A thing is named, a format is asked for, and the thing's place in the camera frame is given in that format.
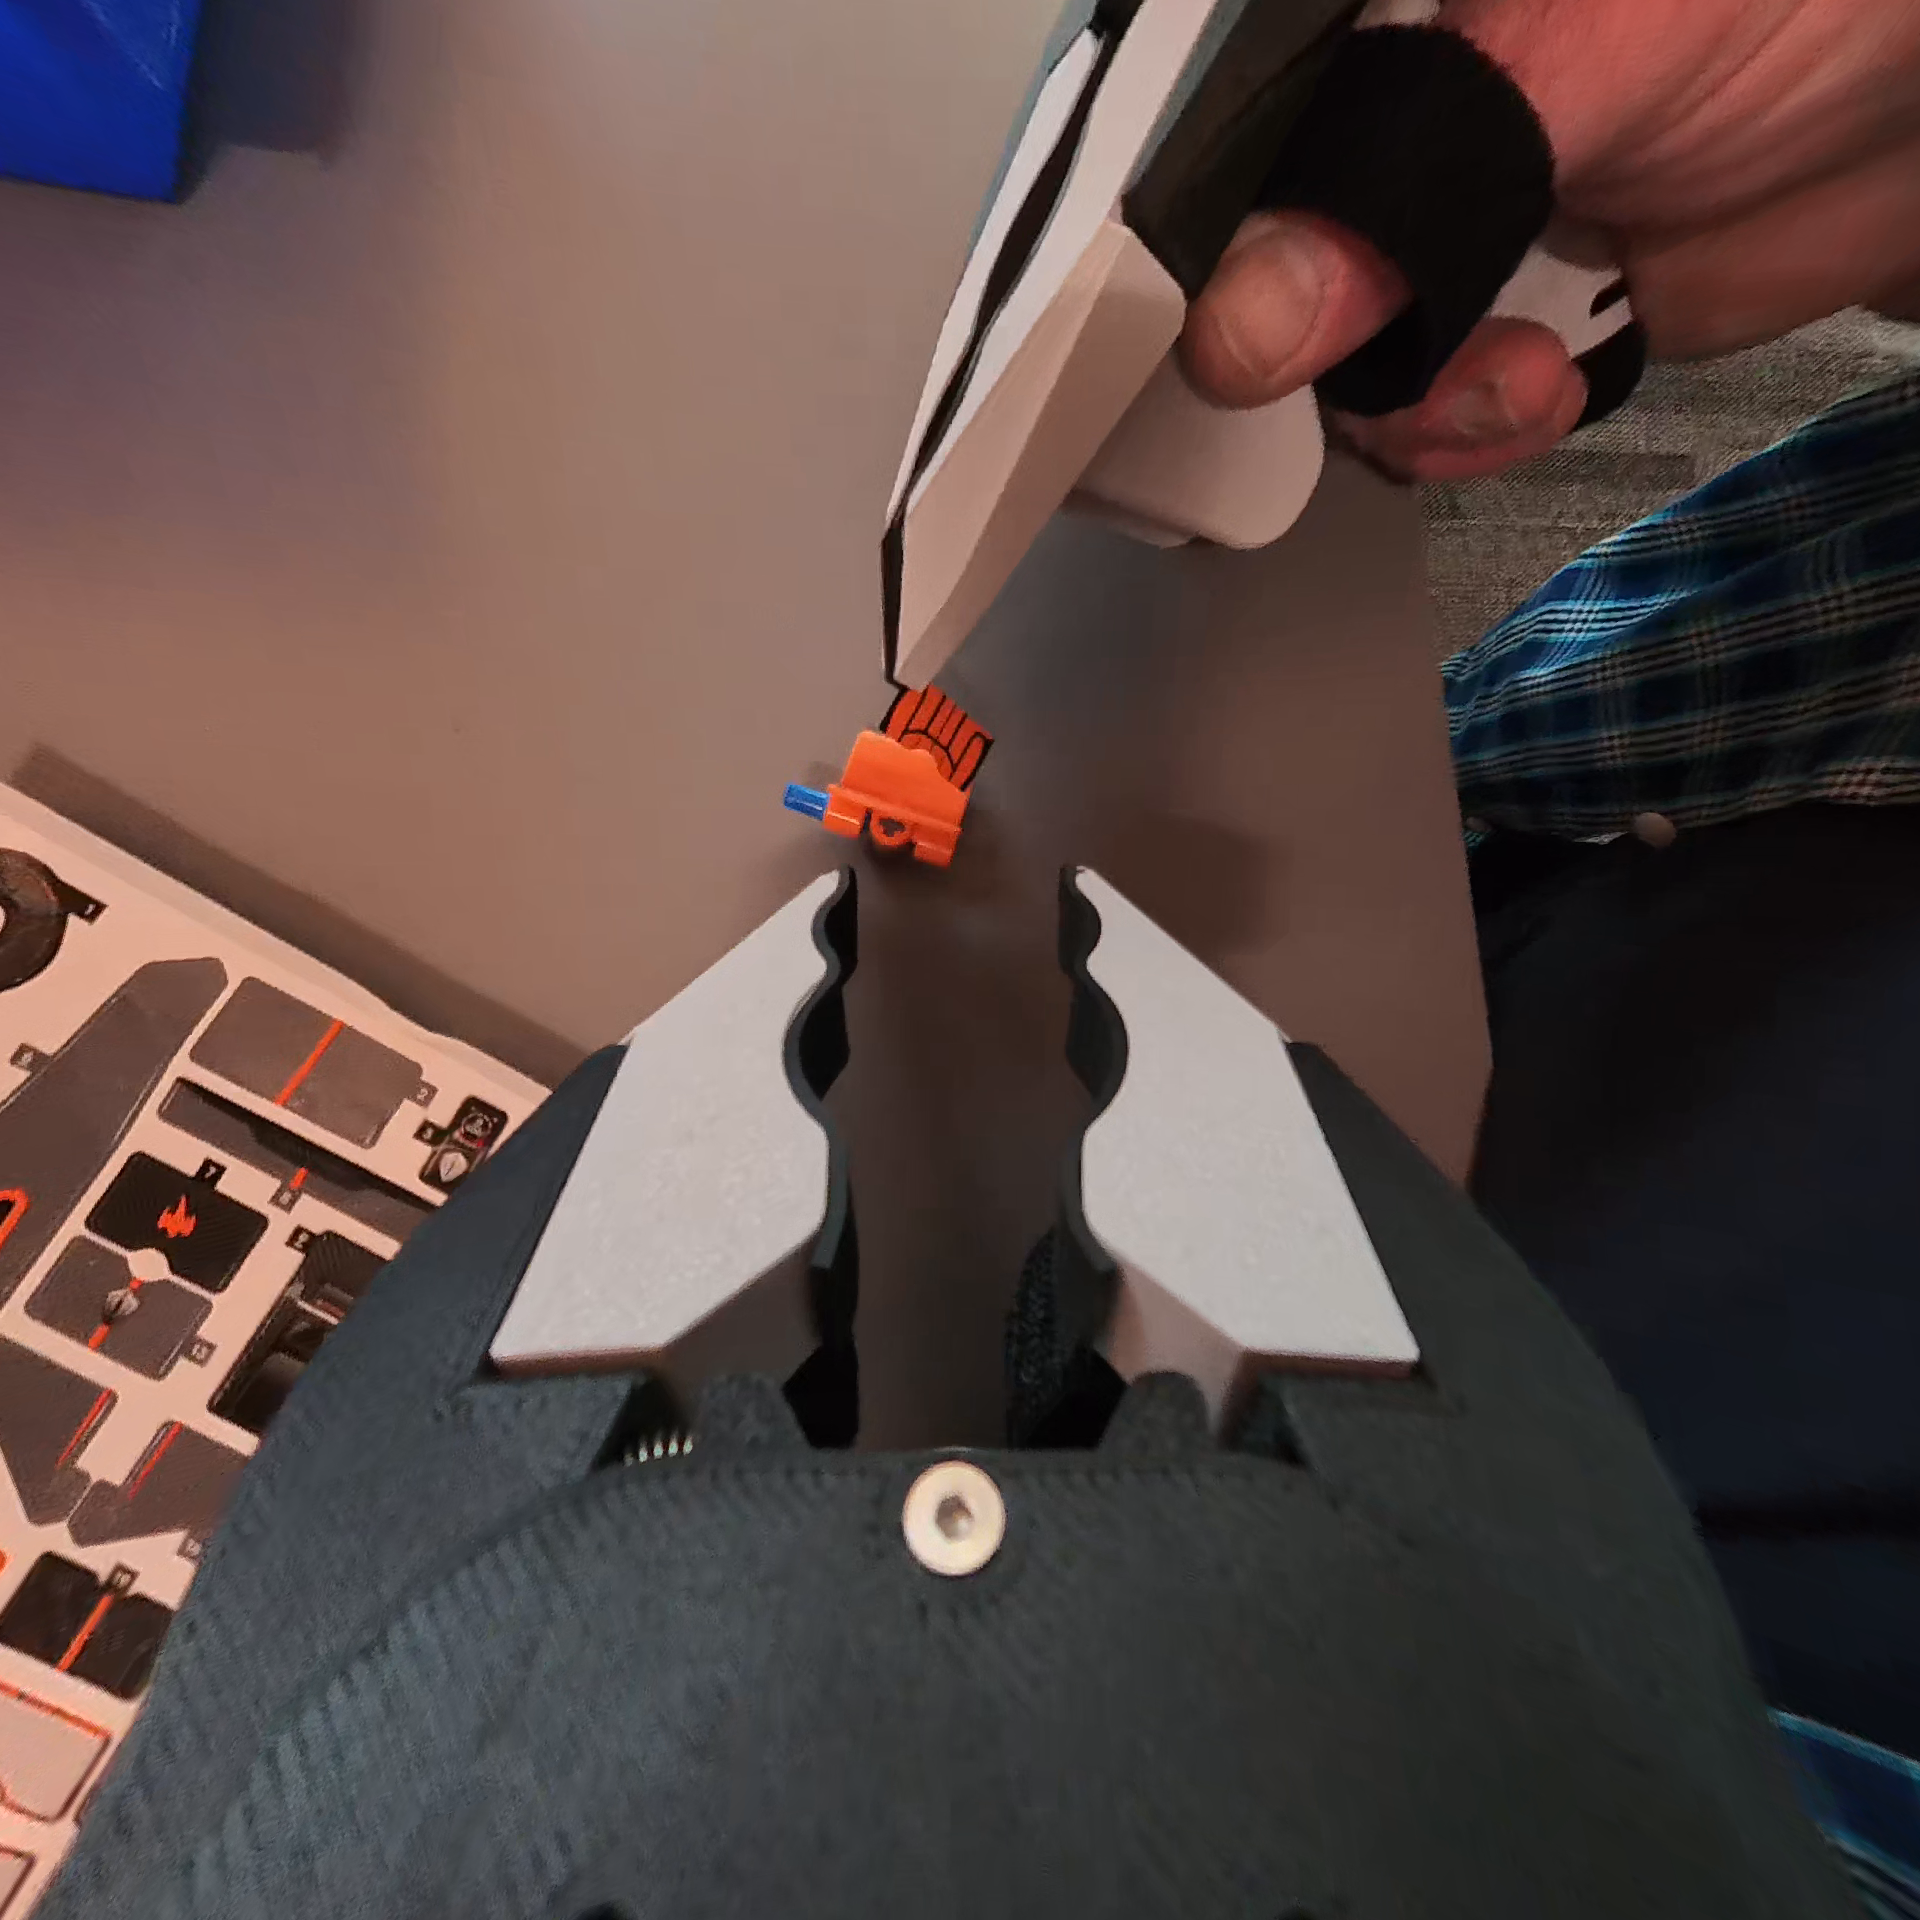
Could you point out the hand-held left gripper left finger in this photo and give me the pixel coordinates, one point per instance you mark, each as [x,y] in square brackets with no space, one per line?
[674,1185]

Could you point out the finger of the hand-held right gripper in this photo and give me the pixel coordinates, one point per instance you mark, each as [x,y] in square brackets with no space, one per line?
[1051,420]
[1021,196]

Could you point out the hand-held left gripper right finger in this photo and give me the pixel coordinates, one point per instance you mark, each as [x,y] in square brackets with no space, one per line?
[1230,1185]

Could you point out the orange ribbed lego piece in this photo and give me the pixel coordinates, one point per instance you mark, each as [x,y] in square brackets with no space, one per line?
[953,736]

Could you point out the orange lego assembly blue pin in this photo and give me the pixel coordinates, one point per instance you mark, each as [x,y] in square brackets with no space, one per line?
[893,789]

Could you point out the lego sticker sheet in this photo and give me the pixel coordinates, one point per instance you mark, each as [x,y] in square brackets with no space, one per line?
[179,1199]

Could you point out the person's right hand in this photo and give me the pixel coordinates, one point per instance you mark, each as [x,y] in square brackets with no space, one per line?
[1724,150]

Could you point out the dark pants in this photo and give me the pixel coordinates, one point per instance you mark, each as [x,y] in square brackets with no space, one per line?
[1724,1199]

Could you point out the blue plaid shirt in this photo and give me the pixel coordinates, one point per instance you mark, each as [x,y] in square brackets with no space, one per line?
[1711,660]

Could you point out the blue box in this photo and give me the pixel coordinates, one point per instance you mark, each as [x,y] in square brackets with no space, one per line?
[75,76]

